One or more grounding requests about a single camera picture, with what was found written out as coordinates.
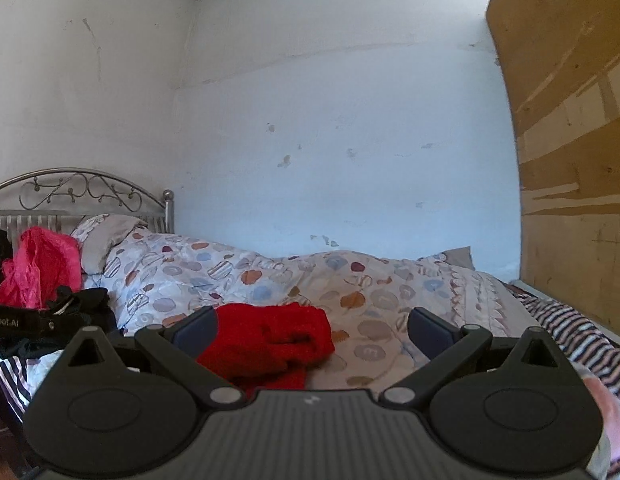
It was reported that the black garment pile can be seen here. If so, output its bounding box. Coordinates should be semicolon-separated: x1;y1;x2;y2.
0;285;119;361

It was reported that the pink crinkled garment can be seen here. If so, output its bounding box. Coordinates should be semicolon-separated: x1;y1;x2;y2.
0;226;83;311

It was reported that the red knit sweater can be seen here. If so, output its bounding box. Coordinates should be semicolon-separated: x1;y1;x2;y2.
196;303;335;392

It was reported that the metal bed headboard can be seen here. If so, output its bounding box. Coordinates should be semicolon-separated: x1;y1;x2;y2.
0;169;177;235

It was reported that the brown wooden board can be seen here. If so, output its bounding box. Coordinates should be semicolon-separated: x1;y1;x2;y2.
485;0;620;343

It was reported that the patterned white quilt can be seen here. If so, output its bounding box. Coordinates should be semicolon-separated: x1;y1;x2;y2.
82;220;547;392

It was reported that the grey patterned pillow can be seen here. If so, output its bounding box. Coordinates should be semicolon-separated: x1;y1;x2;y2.
70;213;149;277

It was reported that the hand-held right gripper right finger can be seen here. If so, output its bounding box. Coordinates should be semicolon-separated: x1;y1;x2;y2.
380;306;580;407

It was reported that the pink fleece blanket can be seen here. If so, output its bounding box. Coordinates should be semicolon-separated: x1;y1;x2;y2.
581;371;620;468

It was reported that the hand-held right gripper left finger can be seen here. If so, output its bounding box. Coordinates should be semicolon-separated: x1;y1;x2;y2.
52;306;245;408

